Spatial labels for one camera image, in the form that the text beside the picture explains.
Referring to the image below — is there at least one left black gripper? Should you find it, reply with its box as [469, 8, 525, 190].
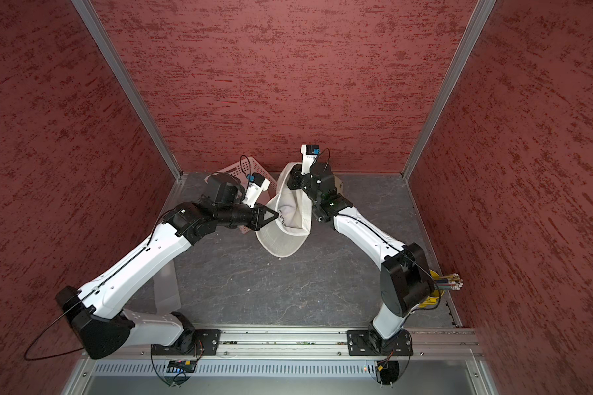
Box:
[216, 201, 279, 232]

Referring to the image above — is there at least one white pink baseball cap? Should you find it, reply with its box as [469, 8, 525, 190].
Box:
[255, 162, 312, 258]

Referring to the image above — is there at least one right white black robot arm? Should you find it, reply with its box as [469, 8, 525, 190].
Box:
[287, 162, 437, 345]

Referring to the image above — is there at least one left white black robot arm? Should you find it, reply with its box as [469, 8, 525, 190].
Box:
[56, 173, 278, 360]

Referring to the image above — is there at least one clear plastic sheet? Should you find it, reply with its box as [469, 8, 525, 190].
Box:
[153, 261, 181, 315]

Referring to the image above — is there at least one yellow pencil cup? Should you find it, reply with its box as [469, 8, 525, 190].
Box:
[418, 270, 445, 309]

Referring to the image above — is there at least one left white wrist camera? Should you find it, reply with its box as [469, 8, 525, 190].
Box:
[241, 173, 270, 208]

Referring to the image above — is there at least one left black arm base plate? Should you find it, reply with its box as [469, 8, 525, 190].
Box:
[151, 329, 222, 358]

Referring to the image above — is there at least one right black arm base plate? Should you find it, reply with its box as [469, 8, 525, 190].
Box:
[346, 329, 414, 357]

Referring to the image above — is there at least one aluminium front rail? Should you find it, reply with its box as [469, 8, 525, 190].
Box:
[107, 324, 485, 360]

